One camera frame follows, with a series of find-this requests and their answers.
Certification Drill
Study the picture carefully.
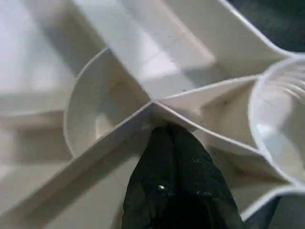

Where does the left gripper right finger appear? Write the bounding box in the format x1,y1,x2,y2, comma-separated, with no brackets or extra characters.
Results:
171,128,246,229

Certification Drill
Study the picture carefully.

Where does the black work mat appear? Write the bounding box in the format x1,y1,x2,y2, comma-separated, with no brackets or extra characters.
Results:
225,0,305,52

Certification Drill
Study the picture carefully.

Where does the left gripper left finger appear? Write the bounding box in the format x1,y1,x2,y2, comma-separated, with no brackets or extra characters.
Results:
122,126,176,229

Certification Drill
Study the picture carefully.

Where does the white plastic table top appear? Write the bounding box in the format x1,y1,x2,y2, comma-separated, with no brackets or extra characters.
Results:
0,0,305,229

